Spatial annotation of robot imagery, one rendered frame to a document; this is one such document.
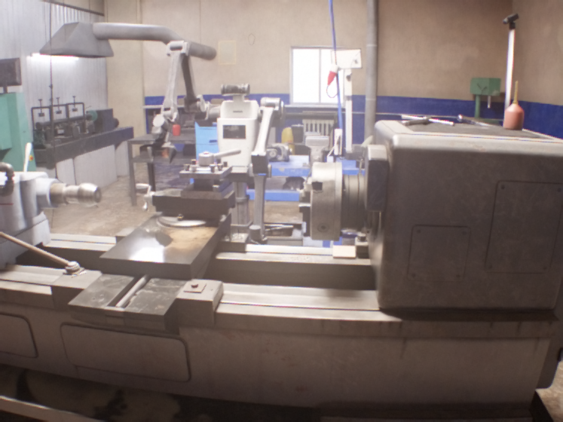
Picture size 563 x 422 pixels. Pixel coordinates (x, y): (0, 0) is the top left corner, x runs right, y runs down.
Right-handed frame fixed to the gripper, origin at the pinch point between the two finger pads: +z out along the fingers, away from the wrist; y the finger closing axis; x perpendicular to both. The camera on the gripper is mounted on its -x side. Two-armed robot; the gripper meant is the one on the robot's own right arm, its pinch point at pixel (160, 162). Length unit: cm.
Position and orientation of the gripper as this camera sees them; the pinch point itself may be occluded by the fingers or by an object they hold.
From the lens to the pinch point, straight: 213.6
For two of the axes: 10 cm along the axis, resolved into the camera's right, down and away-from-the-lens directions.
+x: 1.5, 2.3, 9.6
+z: -0.9, 9.7, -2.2
